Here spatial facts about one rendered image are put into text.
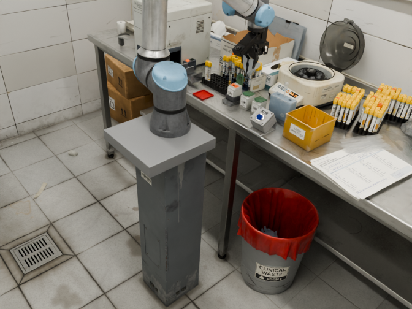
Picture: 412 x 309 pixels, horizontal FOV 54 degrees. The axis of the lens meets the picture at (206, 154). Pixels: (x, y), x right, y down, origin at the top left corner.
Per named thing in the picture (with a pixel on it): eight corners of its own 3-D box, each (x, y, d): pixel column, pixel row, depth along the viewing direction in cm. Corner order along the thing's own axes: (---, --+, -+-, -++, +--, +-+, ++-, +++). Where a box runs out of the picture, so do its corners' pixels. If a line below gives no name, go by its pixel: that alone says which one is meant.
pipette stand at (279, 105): (265, 116, 165) (268, 95, 160) (275, 111, 170) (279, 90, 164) (284, 127, 160) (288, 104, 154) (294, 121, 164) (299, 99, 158)
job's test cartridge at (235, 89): (226, 98, 174) (227, 84, 170) (234, 95, 177) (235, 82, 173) (232, 102, 172) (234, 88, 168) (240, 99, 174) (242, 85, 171)
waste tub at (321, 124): (281, 135, 154) (285, 113, 148) (303, 125, 161) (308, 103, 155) (308, 152, 146) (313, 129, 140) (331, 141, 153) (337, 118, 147)
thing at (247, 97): (239, 106, 171) (241, 92, 167) (247, 103, 174) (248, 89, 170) (246, 110, 169) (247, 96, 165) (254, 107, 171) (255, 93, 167)
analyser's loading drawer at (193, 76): (164, 68, 195) (164, 58, 192) (175, 65, 198) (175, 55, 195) (191, 83, 183) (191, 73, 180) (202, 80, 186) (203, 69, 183)
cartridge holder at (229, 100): (221, 102, 174) (222, 94, 172) (236, 96, 179) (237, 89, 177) (230, 106, 171) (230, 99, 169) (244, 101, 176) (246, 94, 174)
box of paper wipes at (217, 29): (196, 40, 233) (197, 18, 226) (211, 36, 240) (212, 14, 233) (225, 52, 221) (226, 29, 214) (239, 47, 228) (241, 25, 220)
